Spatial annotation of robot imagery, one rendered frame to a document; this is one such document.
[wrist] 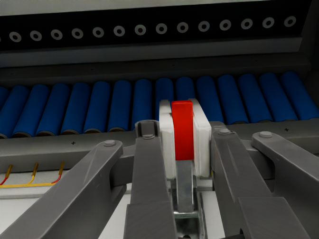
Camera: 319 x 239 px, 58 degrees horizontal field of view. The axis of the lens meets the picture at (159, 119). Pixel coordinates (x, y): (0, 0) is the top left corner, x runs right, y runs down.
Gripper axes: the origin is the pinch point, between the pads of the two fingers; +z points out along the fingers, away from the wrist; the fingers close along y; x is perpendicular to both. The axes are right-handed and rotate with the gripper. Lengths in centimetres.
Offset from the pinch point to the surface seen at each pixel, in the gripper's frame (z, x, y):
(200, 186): 1.5, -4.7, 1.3
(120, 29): 11.7, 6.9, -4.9
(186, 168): -1.4, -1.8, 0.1
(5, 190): 1.8, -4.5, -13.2
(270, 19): 11.6, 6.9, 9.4
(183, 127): -1.4, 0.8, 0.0
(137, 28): 11.7, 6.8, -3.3
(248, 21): 11.7, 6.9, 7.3
